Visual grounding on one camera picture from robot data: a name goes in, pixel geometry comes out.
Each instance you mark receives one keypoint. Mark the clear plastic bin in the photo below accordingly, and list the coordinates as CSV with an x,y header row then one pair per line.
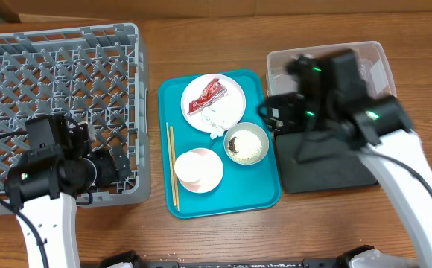
x,y
373,67

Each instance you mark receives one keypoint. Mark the small pink-white plate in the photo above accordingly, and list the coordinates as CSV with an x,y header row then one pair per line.
x,y
212,172

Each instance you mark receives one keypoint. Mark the wooden chopstick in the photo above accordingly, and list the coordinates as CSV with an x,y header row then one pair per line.
x,y
175,178
171,164

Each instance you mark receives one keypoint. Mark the large white plate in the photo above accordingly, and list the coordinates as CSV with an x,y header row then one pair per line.
x,y
233,104

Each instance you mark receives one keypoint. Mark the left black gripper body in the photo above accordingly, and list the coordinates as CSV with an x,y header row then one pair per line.
x,y
118,166

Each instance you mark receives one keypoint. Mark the brown food scrap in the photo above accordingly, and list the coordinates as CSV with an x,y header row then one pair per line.
x,y
232,145

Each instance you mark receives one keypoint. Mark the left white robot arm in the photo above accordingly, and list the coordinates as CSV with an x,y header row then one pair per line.
x,y
43,188

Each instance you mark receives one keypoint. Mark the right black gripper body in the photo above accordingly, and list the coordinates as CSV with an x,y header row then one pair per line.
x,y
312,113

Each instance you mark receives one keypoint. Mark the white tissue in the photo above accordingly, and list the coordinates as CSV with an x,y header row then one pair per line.
x,y
215,119

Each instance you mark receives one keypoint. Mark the left wooden chopstick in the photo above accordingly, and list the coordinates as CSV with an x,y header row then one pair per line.
x,y
171,164

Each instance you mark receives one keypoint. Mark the right wooden chopstick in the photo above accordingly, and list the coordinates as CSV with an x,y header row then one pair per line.
x,y
175,178

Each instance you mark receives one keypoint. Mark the grey-green bowl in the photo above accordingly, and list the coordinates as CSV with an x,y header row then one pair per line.
x,y
262,135

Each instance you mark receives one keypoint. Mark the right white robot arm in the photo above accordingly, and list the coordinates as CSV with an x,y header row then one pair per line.
x,y
330,133

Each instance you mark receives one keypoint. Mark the black waste tray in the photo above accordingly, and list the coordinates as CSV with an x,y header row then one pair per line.
x,y
328,174

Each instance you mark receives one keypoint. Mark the grey dishwasher rack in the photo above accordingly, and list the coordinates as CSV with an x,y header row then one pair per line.
x,y
97,74

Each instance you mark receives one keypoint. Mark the white rice pile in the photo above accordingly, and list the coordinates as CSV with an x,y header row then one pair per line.
x,y
248,145

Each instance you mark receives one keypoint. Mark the white cup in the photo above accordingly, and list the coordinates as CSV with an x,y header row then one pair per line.
x,y
189,167

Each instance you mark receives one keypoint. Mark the red snack wrapper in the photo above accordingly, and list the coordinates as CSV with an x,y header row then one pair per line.
x,y
213,92

